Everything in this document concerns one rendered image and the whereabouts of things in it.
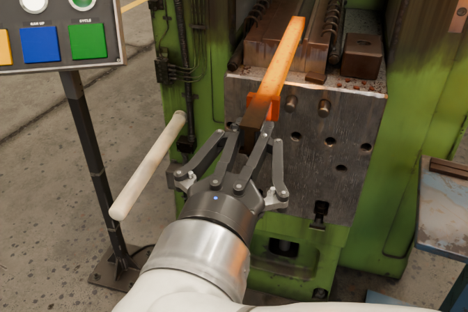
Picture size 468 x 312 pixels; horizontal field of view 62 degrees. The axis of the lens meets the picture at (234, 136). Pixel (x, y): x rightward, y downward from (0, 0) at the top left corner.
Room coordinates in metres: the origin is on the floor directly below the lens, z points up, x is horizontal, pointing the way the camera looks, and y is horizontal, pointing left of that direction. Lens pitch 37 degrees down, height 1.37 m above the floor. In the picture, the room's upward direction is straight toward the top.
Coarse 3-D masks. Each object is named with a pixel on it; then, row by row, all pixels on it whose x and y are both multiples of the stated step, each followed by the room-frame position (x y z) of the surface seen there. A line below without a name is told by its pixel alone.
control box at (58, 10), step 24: (0, 0) 0.84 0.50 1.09; (48, 0) 0.85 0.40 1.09; (96, 0) 0.86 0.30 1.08; (0, 24) 0.81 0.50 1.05; (24, 24) 0.82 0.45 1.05; (48, 24) 0.82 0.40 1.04; (72, 24) 0.83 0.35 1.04; (120, 24) 0.88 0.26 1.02; (120, 48) 0.82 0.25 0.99; (0, 72) 0.76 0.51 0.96; (24, 72) 0.78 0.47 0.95
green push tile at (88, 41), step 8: (80, 24) 0.83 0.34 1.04; (88, 24) 0.83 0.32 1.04; (96, 24) 0.83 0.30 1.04; (72, 32) 0.82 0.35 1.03; (80, 32) 0.82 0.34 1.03; (88, 32) 0.82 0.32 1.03; (96, 32) 0.82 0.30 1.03; (104, 32) 0.83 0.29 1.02; (72, 40) 0.81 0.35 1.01; (80, 40) 0.81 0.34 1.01; (88, 40) 0.81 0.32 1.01; (96, 40) 0.81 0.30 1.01; (104, 40) 0.82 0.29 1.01; (72, 48) 0.80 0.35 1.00; (80, 48) 0.80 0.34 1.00; (88, 48) 0.80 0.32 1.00; (96, 48) 0.80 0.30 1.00; (104, 48) 0.81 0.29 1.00; (72, 56) 0.79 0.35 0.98; (80, 56) 0.79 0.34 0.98; (88, 56) 0.79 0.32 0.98; (96, 56) 0.80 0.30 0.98; (104, 56) 0.80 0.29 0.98
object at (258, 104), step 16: (288, 32) 0.73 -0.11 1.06; (288, 48) 0.65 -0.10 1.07; (272, 64) 0.58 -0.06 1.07; (288, 64) 0.60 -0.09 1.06; (272, 80) 0.53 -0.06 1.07; (256, 96) 0.46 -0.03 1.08; (272, 96) 0.47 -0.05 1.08; (256, 112) 0.42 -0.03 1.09; (272, 112) 0.46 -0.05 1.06; (240, 128) 0.39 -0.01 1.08; (256, 128) 0.38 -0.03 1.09
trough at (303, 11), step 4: (304, 0) 1.14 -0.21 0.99; (308, 0) 1.15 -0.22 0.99; (312, 0) 1.15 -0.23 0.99; (304, 4) 1.12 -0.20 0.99; (308, 4) 1.12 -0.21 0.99; (312, 4) 1.12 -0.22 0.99; (300, 8) 1.06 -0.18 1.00; (304, 8) 1.08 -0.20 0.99; (308, 8) 1.08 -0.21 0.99; (312, 8) 1.08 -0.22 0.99; (300, 12) 1.05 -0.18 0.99; (304, 12) 1.06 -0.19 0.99; (308, 12) 1.06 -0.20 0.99; (300, 16) 1.03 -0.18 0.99; (304, 16) 1.03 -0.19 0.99; (308, 16) 1.03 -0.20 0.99; (308, 20) 1.00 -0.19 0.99; (304, 24) 0.97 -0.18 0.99; (304, 28) 0.94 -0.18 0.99; (304, 32) 0.92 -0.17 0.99; (300, 40) 0.87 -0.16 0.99
